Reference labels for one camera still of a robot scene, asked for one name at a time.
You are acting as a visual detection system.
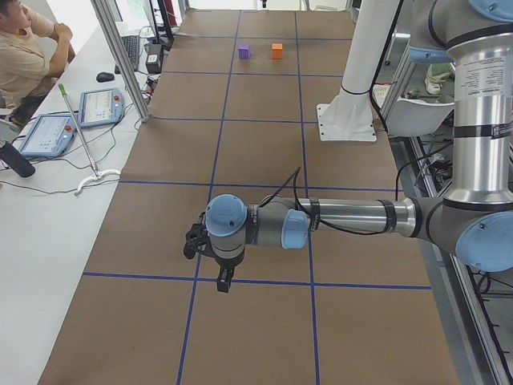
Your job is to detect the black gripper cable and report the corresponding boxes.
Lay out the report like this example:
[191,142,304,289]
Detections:
[260,152,454,237]

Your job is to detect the white chair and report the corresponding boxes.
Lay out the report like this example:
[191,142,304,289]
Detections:
[386,98,454,137]

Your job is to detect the black power adapter box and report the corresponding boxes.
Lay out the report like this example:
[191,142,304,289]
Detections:
[145,44,163,75]

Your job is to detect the aluminium frame post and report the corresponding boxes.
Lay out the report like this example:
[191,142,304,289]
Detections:
[91,0,150,123]

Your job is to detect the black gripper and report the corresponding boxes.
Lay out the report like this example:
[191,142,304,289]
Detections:
[183,212,236,293]

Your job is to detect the metal reacher stick green tip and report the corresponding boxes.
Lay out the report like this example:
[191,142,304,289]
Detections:
[58,83,121,197]

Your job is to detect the purple foam block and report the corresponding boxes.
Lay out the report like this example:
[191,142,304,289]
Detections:
[238,43,252,60]

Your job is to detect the far blue teach pendant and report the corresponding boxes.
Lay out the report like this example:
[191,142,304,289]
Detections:
[78,87,124,128]

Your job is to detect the near blue teach pendant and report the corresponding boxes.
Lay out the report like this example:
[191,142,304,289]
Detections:
[18,114,76,158]

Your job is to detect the white camera pole stand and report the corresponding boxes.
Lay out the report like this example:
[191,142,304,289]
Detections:
[317,0,402,142]

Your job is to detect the black water bottle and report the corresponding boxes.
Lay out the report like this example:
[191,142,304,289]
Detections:
[0,140,35,178]

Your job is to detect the seated person beige shirt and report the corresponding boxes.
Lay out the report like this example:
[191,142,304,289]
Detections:
[1,1,75,111]

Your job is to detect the black computer mouse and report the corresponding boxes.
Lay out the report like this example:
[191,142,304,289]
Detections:
[96,71,115,83]

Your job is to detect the orange foam block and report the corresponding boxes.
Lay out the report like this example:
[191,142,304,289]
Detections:
[271,43,283,60]

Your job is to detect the blue teach pendant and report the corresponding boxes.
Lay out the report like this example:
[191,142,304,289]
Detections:
[18,114,76,158]
[78,87,124,128]

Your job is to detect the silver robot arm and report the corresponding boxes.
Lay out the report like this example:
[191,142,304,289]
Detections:
[184,1,512,292]

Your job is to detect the black keyboard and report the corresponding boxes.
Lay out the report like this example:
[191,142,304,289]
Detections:
[121,35,140,71]

